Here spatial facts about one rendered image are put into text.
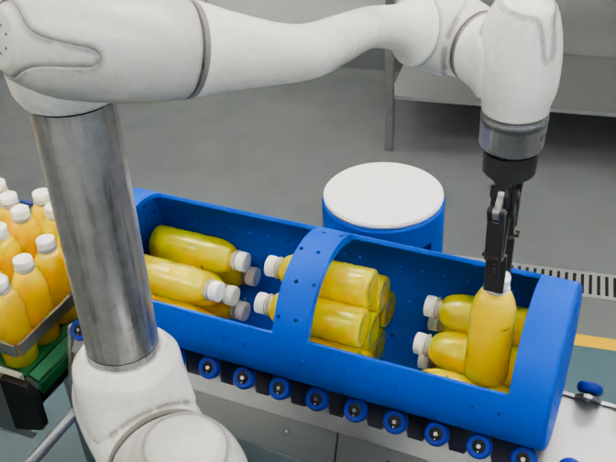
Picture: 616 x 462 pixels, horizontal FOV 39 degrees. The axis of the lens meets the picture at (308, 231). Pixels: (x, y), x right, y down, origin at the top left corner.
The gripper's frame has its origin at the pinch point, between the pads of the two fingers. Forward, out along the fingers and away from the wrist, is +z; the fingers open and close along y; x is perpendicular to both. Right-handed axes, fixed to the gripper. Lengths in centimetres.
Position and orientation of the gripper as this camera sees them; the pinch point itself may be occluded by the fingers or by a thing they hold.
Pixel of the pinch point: (499, 264)
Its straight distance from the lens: 134.1
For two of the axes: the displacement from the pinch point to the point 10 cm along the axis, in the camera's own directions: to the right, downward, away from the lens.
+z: 0.4, 8.2, 5.8
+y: 4.1, -5.4, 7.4
